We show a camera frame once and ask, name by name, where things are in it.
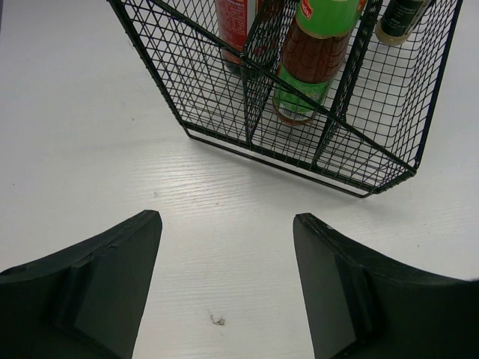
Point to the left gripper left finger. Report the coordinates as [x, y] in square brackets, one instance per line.
[85, 301]

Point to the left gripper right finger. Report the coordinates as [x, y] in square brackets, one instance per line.
[362, 304]

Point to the sauce bottle yellow cap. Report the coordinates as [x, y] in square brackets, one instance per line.
[316, 44]

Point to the spice jar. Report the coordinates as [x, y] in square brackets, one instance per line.
[399, 21]

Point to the clear bottle red label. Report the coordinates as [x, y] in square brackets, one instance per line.
[251, 26]

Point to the black wire mesh rack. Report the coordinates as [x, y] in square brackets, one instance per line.
[367, 137]

